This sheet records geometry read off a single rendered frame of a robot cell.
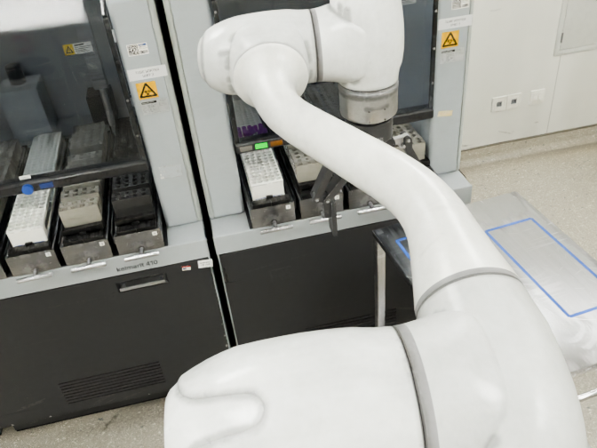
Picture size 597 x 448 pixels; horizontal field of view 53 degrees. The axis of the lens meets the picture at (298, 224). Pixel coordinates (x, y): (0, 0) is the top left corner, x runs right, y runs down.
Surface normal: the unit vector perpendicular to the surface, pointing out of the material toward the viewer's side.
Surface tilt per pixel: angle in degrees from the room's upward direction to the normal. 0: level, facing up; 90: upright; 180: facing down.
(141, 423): 0
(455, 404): 33
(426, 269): 47
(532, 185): 0
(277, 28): 21
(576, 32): 90
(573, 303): 0
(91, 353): 90
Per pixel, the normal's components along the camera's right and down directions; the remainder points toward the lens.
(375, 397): 0.14, -0.47
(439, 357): 0.01, -0.72
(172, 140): 0.22, 0.57
